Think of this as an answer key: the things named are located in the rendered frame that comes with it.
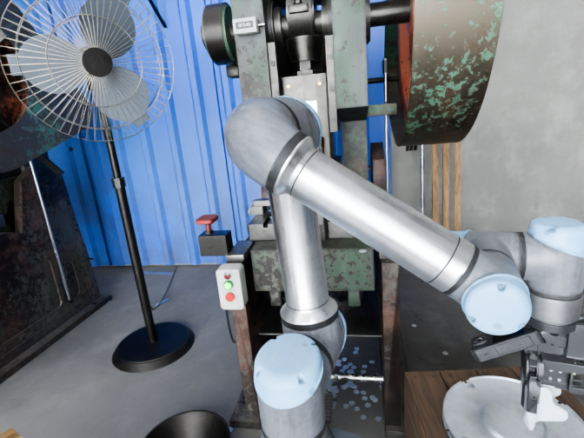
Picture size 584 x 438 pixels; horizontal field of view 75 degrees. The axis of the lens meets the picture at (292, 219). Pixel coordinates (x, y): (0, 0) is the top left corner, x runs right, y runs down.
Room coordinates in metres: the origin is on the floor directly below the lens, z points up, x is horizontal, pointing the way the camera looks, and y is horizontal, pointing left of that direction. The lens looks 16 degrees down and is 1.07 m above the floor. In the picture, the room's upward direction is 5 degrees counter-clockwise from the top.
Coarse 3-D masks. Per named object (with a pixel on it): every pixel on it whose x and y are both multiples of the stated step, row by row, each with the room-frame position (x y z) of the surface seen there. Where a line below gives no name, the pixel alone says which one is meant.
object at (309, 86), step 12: (300, 72) 1.31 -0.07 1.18; (312, 72) 1.30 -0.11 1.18; (288, 84) 1.28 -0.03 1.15; (300, 84) 1.27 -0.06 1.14; (312, 84) 1.26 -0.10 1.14; (324, 84) 1.26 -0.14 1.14; (300, 96) 1.27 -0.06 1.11; (312, 96) 1.26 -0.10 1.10; (324, 96) 1.26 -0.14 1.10; (324, 108) 1.26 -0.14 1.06; (324, 120) 1.26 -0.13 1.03; (324, 132) 1.26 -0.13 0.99; (324, 144) 1.26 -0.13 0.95
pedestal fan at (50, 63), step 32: (96, 0) 1.54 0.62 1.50; (128, 0) 1.61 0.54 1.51; (96, 32) 1.54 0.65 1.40; (128, 32) 1.63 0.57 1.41; (32, 64) 1.45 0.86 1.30; (64, 64) 1.50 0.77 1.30; (96, 64) 1.48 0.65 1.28; (96, 96) 1.49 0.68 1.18; (128, 96) 1.60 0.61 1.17; (96, 128) 1.57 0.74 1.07; (128, 224) 1.63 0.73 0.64; (128, 352) 1.57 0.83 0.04; (160, 352) 1.54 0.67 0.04
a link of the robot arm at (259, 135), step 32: (224, 128) 0.59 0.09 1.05; (256, 128) 0.53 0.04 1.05; (288, 128) 0.53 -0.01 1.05; (256, 160) 0.51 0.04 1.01; (288, 160) 0.50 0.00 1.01; (320, 160) 0.51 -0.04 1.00; (288, 192) 0.52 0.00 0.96; (320, 192) 0.49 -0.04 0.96; (352, 192) 0.48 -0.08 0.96; (384, 192) 0.49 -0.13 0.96; (352, 224) 0.48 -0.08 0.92; (384, 224) 0.46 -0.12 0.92; (416, 224) 0.46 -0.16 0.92; (416, 256) 0.44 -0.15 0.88; (448, 256) 0.43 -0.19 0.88; (480, 256) 0.44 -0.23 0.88; (448, 288) 0.43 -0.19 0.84; (480, 288) 0.40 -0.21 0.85; (512, 288) 0.39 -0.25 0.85; (480, 320) 0.40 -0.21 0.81; (512, 320) 0.39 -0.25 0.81
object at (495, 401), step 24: (456, 384) 0.80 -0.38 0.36; (480, 384) 0.80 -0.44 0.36; (504, 384) 0.79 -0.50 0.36; (456, 408) 0.73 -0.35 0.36; (480, 408) 0.72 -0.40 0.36; (504, 408) 0.71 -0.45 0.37; (456, 432) 0.66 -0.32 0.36; (480, 432) 0.66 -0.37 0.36; (504, 432) 0.64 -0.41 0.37; (528, 432) 0.64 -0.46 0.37; (552, 432) 0.64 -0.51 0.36; (576, 432) 0.63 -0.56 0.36
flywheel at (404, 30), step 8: (400, 24) 1.58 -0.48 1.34; (408, 24) 1.30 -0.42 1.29; (400, 32) 1.58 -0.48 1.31; (408, 32) 1.30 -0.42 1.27; (400, 40) 1.58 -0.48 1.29; (408, 40) 1.56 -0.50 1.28; (400, 48) 1.57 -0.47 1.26; (408, 48) 1.55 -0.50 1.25; (400, 56) 1.56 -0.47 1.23; (408, 56) 1.54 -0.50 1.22; (400, 64) 1.55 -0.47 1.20; (408, 64) 1.53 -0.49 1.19; (400, 72) 1.55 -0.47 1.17; (408, 72) 1.51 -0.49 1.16; (400, 80) 1.56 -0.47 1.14; (408, 80) 1.49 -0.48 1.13; (400, 88) 1.56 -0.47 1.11; (408, 88) 1.47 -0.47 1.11
